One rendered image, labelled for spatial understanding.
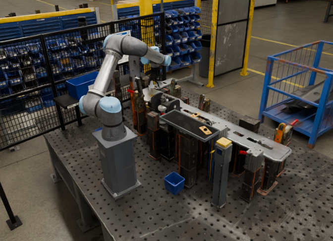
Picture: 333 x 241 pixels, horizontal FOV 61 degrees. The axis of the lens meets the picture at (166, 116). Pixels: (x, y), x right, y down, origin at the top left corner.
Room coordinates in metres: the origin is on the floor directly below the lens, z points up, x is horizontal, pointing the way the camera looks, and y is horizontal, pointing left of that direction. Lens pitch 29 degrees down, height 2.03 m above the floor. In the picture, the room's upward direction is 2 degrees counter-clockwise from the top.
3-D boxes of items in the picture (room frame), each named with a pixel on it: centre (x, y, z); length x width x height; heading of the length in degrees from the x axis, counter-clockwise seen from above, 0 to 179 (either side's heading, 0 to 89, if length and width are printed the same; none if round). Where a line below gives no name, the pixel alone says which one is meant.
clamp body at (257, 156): (1.30, -0.50, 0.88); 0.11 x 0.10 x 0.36; 133
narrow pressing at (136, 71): (2.39, 0.27, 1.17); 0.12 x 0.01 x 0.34; 133
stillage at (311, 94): (3.39, -1.98, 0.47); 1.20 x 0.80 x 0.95; 124
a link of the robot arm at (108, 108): (1.45, 0.33, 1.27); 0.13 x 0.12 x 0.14; 61
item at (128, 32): (2.66, 0.40, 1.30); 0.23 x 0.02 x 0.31; 133
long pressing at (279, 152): (1.83, -0.24, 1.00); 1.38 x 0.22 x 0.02; 43
